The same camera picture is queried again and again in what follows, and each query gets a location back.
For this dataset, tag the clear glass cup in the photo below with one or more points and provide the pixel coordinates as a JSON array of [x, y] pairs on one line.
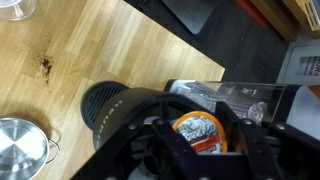
[[15, 8]]

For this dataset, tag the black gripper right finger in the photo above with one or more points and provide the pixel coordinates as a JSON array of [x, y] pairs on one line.
[[257, 150]]

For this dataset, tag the white printed panel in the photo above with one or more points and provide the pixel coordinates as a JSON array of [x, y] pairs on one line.
[[300, 65]]

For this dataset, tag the white coffee pod orange lid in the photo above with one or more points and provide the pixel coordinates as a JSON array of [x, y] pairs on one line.
[[200, 130]]

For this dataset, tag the spilled coffee grounds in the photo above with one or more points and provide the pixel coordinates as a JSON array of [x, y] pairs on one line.
[[46, 66]]

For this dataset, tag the small stainless steel pot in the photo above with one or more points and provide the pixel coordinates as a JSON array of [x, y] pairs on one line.
[[21, 150]]

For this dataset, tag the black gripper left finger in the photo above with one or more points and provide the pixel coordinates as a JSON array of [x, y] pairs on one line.
[[174, 144]]

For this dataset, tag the black Keurig coffee machine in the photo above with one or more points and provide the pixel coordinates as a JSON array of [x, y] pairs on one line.
[[110, 106]]

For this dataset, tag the clear water tank black lid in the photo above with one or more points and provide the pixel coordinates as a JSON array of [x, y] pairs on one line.
[[233, 95]]

